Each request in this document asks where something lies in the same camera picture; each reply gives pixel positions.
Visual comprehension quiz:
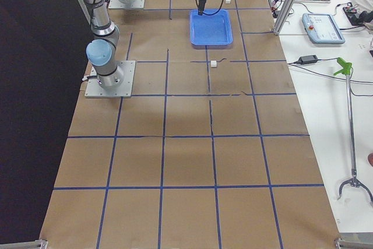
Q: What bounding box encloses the black power adapter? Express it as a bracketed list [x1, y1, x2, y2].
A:
[297, 55, 319, 65]

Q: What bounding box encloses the green handled reacher grabber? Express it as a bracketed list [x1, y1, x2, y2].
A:
[334, 57, 372, 205]

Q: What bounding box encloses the blue plastic tray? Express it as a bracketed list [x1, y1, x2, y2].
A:
[189, 9, 233, 49]

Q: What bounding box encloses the teach pendant tablet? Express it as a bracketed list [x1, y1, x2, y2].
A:
[301, 13, 346, 46]

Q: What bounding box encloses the brown paper table cover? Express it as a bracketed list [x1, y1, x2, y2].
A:
[40, 0, 339, 248]

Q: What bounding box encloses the aluminium frame post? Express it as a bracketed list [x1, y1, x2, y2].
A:
[272, 0, 310, 36]

